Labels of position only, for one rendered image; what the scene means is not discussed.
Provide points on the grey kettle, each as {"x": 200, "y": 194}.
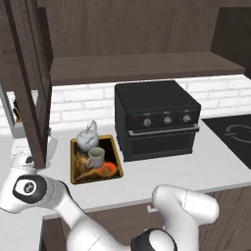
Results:
{"x": 86, "y": 139}

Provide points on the silver toaster oven knob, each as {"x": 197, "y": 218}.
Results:
{"x": 167, "y": 120}
{"x": 186, "y": 118}
{"x": 147, "y": 122}

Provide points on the black toaster oven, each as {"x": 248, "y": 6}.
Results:
{"x": 153, "y": 98}

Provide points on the black hob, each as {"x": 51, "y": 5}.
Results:
{"x": 228, "y": 137}

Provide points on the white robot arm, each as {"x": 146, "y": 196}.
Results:
{"x": 81, "y": 228}

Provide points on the dark wood cabinet door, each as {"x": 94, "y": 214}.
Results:
{"x": 31, "y": 108}
{"x": 233, "y": 36}

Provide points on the painted tray with gold rim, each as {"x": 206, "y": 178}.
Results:
{"x": 112, "y": 160}

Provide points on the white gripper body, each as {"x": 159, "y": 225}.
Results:
{"x": 21, "y": 162}

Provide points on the dark wood base cabinets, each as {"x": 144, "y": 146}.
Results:
{"x": 230, "y": 222}

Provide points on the pale green mug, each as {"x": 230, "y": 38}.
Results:
{"x": 95, "y": 157}

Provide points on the dark wood wall cabinet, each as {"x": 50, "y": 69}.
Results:
{"x": 137, "y": 67}

